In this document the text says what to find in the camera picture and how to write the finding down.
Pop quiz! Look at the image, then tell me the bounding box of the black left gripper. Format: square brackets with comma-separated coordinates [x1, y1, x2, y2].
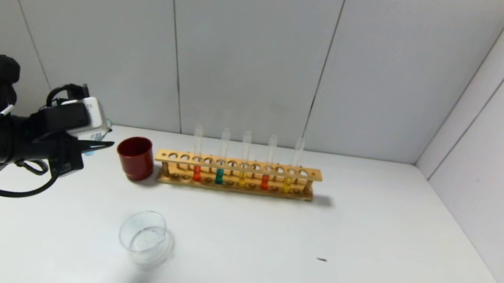
[10, 125, 115, 186]

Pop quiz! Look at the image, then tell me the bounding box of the blue pigment glass test tube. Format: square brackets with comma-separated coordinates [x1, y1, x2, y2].
[82, 116, 114, 161]
[213, 127, 232, 185]

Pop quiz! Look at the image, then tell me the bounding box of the red pigment glass test tube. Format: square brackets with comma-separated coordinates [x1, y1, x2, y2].
[186, 124, 209, 183]
[260, 134, 279, 191]

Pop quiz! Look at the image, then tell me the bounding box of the wooden test tube rack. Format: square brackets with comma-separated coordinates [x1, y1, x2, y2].
[151, 144, 324, 208]

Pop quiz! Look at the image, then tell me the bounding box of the yellow pigment glass test tube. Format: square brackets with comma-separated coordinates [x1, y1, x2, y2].
[235, 131, 253, 188]
[281, 136, 305, 195]

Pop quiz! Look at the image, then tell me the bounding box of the dark red cup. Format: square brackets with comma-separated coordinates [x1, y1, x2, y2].
[112, 134, 159, 185]

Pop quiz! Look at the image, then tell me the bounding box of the clear glass beaker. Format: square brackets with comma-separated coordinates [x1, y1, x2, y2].
[114, 206, 180, 271]

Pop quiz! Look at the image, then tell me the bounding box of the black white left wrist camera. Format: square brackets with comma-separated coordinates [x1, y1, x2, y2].
[37, 88, 116, 144]

